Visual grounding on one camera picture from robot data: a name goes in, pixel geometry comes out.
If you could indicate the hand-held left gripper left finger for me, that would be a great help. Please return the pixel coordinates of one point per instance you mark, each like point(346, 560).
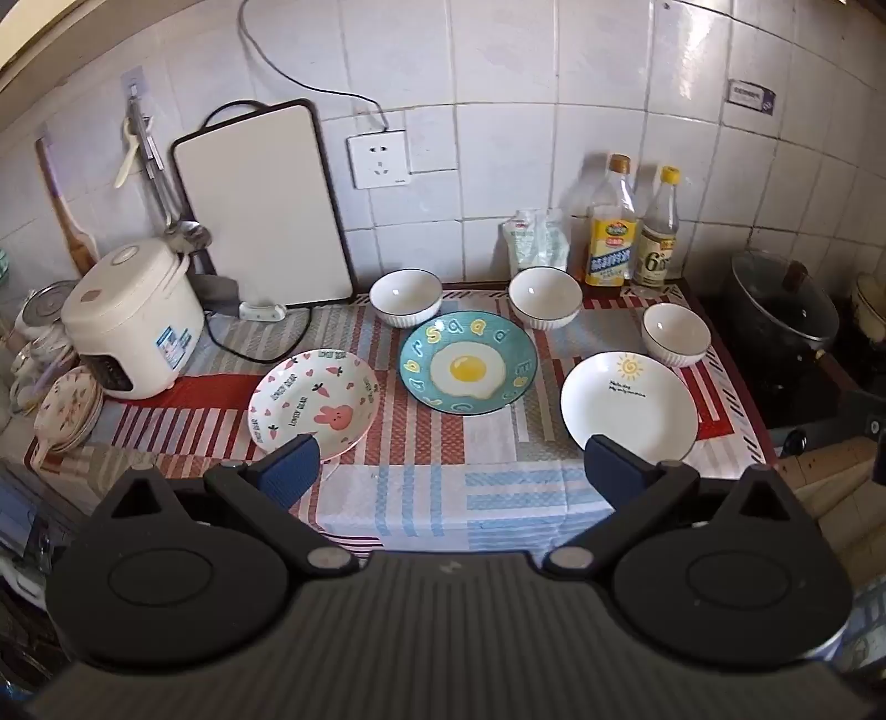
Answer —
point(291, 469)

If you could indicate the blue wall sticker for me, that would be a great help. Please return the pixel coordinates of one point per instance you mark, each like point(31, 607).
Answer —
point(753, 95)

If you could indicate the white wall socket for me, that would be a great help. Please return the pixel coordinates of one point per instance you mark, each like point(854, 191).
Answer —
point(379, 160)

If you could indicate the white sun print plate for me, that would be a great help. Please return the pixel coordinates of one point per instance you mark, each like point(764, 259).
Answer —
point(623, 401)

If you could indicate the wooden spatula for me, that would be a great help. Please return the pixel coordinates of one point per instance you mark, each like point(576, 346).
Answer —
point(69, 228)

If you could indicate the cream enamel pot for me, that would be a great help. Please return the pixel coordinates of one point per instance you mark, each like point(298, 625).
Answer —
point(871, 298)

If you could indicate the white ribbed bowl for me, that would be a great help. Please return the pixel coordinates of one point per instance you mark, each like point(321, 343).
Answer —
point(545, 295)
point(405, 296)
point(675, 334)

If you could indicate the white seasoning packet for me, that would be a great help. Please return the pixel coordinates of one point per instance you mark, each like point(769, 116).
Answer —
point(554, 239)
point(522, 242)

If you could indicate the clear vinegar bottle yellow cap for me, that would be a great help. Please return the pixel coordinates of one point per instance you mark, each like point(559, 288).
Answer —
point(656, 256)

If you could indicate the striped checked tablecloth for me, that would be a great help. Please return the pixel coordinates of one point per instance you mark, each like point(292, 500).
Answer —
point(443, 478)

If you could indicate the clear adhesive wall hook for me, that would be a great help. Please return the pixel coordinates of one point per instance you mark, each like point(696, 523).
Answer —
point(131, 83)

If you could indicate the white rice cooker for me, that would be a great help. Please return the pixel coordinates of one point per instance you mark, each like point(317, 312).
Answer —
point(131, 311)

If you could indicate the grey metal cleaver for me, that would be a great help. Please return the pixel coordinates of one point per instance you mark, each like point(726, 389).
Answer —
point(214, 291)

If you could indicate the pink rabbit print plate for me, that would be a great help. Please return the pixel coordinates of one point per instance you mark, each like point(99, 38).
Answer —
point(311, 394)

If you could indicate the black gas stove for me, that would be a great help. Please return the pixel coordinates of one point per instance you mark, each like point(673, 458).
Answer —
point(775, 388)

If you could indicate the steel pot lid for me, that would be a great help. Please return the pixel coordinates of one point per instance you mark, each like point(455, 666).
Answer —
point(45, 301)

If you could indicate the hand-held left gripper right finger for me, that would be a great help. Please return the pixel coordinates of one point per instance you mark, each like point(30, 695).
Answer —
point(616, 469)

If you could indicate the beige wall cabinet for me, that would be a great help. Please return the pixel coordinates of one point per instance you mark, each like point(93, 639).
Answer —
point(21, 41)

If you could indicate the cooking wine bottle yellow label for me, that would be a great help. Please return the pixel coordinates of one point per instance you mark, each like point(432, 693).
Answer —
point(610, 249)

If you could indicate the white rice spoon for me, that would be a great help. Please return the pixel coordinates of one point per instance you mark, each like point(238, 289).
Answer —
point(124, 163)

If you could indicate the stack of floral plates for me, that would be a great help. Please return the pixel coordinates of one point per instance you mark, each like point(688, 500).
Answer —
point(66, 408)

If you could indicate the wooden board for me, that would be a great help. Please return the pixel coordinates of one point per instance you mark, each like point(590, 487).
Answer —
point(830, 478)

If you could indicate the metal ladle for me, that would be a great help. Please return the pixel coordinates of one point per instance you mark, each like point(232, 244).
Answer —
point(185, 235)

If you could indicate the white cutting board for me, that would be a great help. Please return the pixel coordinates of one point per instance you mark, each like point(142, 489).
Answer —
point(263, 208)

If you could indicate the teal fried egg plate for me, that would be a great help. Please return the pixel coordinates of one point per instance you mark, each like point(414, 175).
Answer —
point(471, 367)

